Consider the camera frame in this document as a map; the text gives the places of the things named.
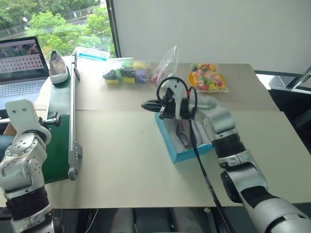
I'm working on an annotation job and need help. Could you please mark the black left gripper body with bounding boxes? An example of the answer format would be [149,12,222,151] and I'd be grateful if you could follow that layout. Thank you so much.
[38,112,62,128]

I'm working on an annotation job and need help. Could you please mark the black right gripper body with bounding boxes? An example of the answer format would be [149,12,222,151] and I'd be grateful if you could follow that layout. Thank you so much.
[158,87,177,120]

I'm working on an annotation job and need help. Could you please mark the light blue shoebox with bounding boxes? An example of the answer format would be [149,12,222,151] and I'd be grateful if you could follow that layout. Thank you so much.
[154,112,214,164]

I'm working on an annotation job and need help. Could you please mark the green conveyor belt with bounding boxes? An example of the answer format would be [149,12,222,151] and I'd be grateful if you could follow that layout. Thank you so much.
[40,72,74,184]

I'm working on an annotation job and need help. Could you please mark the clear bag with red items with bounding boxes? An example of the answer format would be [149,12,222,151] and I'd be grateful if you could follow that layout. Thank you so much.
[150,44,180,86]

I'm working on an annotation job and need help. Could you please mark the bag of colourful sponges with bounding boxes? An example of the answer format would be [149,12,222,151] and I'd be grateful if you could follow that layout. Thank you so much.
[100,59,153,86]

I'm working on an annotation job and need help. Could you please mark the bag of colourful candies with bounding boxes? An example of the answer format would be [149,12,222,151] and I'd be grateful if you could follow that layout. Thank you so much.
[188,62,230,94]

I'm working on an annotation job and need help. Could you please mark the grey shoe white sole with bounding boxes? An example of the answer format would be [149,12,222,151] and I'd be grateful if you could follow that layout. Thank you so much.
[49,50,69,84]

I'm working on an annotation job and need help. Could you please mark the grey laptop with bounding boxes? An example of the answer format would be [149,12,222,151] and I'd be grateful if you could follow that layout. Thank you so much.
[0,36,50,110]

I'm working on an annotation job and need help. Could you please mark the white plastic basket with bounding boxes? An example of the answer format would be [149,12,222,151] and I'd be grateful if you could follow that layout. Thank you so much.
[72,46,110,62]

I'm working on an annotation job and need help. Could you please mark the black office chair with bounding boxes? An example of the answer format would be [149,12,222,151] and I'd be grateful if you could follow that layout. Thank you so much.
[254,66,311,156]

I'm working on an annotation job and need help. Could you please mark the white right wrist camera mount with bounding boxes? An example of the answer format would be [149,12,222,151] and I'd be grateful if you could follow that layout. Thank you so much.
[159,77,188,120]

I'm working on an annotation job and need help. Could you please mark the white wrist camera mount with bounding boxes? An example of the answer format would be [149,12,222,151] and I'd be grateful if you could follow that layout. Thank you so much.
[4,99,52,142]
[159,77,188,120]

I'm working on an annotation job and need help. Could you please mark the silver conveyor side rail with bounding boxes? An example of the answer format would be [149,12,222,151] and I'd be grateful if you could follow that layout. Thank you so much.
[68,51,83,182]

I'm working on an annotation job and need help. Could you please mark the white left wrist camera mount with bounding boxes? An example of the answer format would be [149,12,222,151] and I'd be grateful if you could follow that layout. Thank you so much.
[4,99,52,142]

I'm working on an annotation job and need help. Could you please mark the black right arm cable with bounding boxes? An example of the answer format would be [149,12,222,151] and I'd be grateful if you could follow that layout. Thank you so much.
[156,77,236,233]

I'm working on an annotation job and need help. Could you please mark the black window frame post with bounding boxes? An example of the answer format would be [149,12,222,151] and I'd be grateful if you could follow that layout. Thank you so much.
[105,0,121,59]

